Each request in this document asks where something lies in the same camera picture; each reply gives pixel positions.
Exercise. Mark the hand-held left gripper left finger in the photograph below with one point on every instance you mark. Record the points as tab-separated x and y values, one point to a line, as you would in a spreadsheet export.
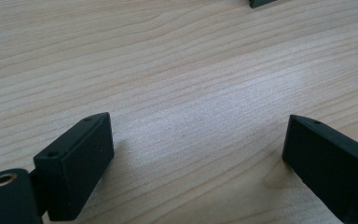
74	169

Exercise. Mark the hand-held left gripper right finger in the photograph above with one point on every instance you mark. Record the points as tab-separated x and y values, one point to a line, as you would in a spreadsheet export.
329	165

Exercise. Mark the dark green block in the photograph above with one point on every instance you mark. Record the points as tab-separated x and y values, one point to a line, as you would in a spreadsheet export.
261	2

